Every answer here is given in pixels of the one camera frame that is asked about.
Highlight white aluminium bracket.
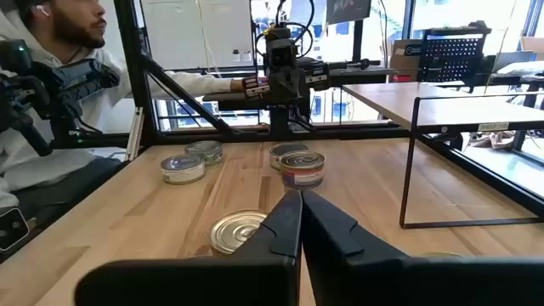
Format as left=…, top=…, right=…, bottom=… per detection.
left=126, top=105, right=145, bottom=162

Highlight person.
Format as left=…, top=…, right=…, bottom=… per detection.
left=0, top=0, right=256, bottom=239

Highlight gold lid seafood can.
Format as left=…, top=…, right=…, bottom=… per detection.
left=208, top=208, right=269, bottom=258

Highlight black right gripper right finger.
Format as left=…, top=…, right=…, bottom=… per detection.
left=301, top=189, right=544, bottom=306

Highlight white board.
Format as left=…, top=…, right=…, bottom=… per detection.
left=141, top=0, right=255, bottom=71

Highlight wooden shelf black metal legs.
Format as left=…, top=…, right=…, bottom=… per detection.
left=341, top=81, right=544, bottom=230

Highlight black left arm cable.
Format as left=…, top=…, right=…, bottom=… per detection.
left=253, top=0, right=316, bottom=60

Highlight black aluminium table frame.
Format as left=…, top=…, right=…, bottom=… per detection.
left=54, top=0, right=544, bottom=218

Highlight green label tuna can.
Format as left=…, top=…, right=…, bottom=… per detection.
left=184, top=140, right=224, bottom=167

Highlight grey table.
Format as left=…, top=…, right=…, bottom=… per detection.
left=484, top=59, right=544, bottom=93

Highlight black perforated panel cart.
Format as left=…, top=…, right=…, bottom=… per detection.
left=418, top=20, right=493, bottom=93

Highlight brown crumpled paper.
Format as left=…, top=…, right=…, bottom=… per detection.
left=467, top=130, right=518, bottom=150

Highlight small black device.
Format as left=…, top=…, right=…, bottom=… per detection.
left=0, top=207, right=31, bottom=252

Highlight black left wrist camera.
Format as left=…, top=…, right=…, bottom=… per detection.
left=265, top=25, right=298, bottom=69

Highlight brown cardboard box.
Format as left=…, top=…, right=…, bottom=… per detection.
left=388, top=38, right=424, bottom=82
left=521, top=37, right=544, bottom=61

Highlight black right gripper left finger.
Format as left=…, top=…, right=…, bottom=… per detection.
left=74, top=190, right=303, bottom=306

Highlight white blue label tuna can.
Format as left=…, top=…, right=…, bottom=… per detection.
left=160, top=153, right=207, bottom=185

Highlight black hanging monitor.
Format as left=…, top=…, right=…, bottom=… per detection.
left=326, top=0, right=373, bottom=65

